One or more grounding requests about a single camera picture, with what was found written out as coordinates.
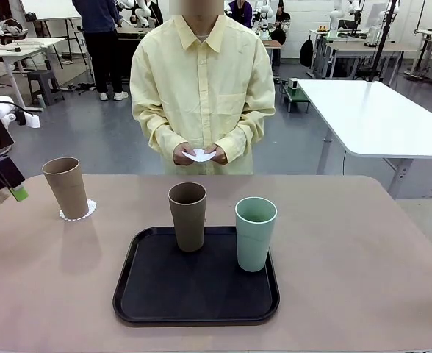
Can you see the light brown tall cup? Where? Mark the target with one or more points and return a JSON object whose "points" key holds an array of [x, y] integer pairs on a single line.
{"points": [[67, 191]]}

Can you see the white paper doily coaster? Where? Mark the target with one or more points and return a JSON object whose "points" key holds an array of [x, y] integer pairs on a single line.
{"points": [[199, 155], [92, 209]]}

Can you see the dark brown tall cup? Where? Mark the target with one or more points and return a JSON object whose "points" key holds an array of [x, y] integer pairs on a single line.
{"points": [[188, 228]]}

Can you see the mint green tall cup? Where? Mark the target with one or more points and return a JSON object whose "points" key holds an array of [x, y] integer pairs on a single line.
{"points": [[254, 246]]}

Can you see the person's left forearm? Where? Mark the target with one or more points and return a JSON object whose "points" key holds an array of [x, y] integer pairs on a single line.
{"points": [[245, 132]]}

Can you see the person's right forearm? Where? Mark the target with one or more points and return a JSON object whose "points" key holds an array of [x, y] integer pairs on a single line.
{"points": [[159, 136]]}

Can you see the person's right hand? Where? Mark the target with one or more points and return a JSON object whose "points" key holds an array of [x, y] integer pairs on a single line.
{"points": [[178, 157]]}

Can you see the person's left hand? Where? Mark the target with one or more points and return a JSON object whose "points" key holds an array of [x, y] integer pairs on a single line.
{"points": [[219, 158]]}

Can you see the grey plastic stool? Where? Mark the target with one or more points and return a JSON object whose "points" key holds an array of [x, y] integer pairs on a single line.
{"points": [[45, 86]]}

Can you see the large white table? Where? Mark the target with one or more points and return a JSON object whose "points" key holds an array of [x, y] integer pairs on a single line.
{"points": [[370, 117]]}

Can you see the white desk with clutter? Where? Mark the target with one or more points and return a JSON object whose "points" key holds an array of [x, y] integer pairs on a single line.
{"points": [[21, 48]]}

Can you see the pile of clothes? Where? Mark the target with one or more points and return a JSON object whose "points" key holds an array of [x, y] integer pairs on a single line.
{"points": [[3, 29]]}

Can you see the black tripod pole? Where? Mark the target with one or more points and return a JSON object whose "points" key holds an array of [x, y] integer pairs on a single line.
{"points": [[381, 44]]}

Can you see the standing person in dark clothes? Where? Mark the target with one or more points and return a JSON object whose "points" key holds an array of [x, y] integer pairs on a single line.
{"points": [[98, 44]]}

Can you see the grey background work table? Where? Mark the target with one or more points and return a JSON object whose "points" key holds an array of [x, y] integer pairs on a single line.
{"points": [[355, 48]]}

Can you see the whiteboard on stand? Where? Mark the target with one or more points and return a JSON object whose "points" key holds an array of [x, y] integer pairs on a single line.
{"points": [[50, 9]]}

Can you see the low green bench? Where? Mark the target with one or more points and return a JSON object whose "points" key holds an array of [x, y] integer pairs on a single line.
{"points": [[297, 97]]}

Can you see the small white box device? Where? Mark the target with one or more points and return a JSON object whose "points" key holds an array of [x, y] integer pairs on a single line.
{"points": [[294, 84]]}

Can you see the black backpack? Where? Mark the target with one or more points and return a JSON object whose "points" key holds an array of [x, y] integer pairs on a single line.
{"points": [[306, 51]]}

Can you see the person in yellow shirt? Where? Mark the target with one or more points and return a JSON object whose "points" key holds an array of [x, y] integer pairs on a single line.
{"points": [[201, 81]]}

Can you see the black plastic serving tray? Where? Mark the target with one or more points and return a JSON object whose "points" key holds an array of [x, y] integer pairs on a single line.
{"points": [[201, 294]]}

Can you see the seated person in black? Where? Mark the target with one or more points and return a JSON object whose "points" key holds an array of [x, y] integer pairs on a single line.
{"points": [[280, 25]]}

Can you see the seated person in purple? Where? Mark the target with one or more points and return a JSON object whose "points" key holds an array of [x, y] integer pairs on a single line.
{"points": [[241, 13]]}

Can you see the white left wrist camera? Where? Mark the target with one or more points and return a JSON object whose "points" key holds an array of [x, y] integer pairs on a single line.
{"points": [[30, 120]]}

